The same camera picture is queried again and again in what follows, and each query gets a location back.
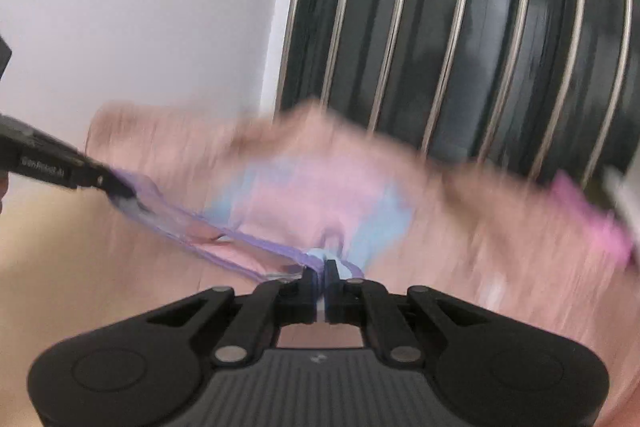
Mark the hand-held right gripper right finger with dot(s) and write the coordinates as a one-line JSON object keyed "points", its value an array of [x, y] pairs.
{"points": [[334, 283]]}

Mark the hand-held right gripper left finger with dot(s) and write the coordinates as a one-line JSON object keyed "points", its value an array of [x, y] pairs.
{"points": [[307, 288]]}

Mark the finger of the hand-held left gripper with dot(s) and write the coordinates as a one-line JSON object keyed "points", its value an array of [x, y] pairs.
{"points": [[102, 179]]}

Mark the pink and blue mesh garment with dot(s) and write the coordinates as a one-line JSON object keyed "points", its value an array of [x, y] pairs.
{"points": [[310, 207]]}

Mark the pink quilted jacket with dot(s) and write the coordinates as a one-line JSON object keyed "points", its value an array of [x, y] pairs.
{"points": [[500, 232]]}

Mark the dark glass window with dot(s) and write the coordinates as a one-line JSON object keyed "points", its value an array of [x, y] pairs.
{"points": [[472, 57]]}

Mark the magenta flat case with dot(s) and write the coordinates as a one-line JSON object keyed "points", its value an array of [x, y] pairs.
{"points": [[595, 222]]}

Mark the metal window grille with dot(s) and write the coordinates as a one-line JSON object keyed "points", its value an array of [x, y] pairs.
{"points": [[452, 32]]}

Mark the clear plastic packet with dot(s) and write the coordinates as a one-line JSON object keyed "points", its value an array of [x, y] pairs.
{"points": [[625, 197]]}

